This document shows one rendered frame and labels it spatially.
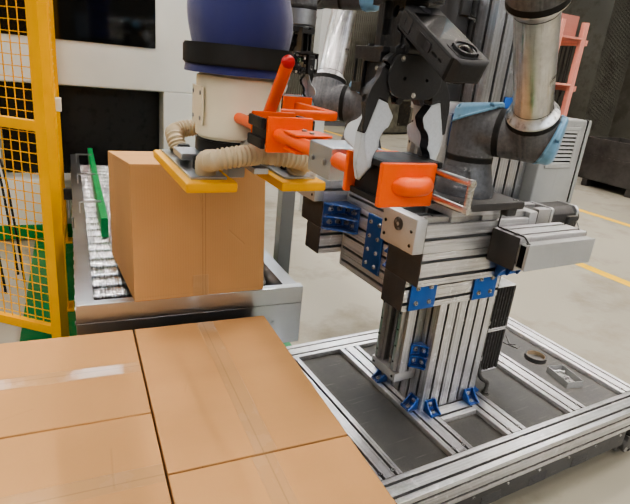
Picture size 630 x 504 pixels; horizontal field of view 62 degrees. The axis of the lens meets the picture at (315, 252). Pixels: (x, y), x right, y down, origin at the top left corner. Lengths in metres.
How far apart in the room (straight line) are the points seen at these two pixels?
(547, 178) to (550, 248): 0.41
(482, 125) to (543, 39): 0.28
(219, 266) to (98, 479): 0.75
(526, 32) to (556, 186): 0.80
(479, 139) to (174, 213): 0.86
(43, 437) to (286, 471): 0.50
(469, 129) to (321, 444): 0.81
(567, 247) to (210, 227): 0.99
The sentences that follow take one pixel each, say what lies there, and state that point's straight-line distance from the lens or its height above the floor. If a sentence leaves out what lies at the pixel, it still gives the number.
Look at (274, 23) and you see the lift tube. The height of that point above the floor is 1.38.
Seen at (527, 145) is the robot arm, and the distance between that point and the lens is 1.32.
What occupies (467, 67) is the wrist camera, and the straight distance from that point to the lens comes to 0.55.
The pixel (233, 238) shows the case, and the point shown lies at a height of 0.79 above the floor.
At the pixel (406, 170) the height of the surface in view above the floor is 1.22.
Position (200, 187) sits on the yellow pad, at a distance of 1.01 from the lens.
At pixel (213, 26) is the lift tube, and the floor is 1.36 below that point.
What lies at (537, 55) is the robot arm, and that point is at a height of 1.37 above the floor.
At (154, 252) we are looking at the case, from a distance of 1.60.
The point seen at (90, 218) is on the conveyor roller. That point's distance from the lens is 2.63.
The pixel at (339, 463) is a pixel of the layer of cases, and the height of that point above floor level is 0.54.
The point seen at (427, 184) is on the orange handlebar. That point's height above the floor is 1.20.
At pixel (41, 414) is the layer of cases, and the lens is 1.34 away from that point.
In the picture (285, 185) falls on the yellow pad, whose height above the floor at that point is 1.08.
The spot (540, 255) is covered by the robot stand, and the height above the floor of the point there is 0.92.
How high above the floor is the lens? 1.32
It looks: 20 degrees down
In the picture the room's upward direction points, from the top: 6 degrees clockwise
